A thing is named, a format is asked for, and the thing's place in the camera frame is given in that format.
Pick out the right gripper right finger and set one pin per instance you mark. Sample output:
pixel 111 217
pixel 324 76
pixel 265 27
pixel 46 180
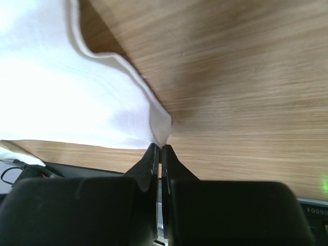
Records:
pixel 212 212

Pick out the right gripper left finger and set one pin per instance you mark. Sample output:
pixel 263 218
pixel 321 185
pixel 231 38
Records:
pixel 84 211

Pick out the white t shirt red print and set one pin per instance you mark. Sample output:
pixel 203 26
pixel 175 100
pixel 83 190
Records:
pixel 53 88

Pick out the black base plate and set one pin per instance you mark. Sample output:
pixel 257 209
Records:
pixel 16 168

